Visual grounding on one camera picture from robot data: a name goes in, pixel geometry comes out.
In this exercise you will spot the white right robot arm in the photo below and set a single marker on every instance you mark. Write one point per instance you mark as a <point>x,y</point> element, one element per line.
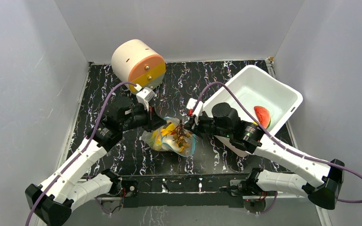
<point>318,180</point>

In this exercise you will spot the brown grape bunch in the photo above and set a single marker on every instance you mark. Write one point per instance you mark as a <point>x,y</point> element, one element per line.
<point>181,136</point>

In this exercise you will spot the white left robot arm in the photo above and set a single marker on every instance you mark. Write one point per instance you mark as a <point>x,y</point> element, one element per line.
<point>99,141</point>

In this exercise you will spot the white plastic bin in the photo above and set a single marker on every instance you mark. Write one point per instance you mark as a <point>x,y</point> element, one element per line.
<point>254,87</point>

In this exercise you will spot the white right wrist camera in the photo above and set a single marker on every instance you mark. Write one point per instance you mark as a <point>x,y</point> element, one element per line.
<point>194,107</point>

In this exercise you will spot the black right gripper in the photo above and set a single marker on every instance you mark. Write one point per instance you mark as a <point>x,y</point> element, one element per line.
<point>196,124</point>

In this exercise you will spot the watermelon slice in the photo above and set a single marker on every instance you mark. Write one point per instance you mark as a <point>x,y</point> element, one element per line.
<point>263,116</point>

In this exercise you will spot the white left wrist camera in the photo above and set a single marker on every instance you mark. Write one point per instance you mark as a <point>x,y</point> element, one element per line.
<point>144,95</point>

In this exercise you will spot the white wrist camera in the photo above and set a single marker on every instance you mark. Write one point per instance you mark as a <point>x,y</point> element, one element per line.
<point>194,107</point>
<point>144,95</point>

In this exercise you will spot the white garlic head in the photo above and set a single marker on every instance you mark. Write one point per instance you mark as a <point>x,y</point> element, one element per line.
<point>169,145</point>

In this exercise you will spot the clear blue zip bag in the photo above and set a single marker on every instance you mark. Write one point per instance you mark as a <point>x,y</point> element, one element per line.
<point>172,137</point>

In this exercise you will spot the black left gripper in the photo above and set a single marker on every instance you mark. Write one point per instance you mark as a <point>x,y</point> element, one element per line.
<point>153,120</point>

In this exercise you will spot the round pastel drawer cabinet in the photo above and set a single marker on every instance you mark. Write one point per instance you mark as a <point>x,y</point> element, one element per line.
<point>136,62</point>

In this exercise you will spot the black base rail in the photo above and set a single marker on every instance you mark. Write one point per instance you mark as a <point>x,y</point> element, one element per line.
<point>187,190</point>

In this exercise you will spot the long yellow banana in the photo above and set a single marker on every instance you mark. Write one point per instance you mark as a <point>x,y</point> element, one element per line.
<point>168,130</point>

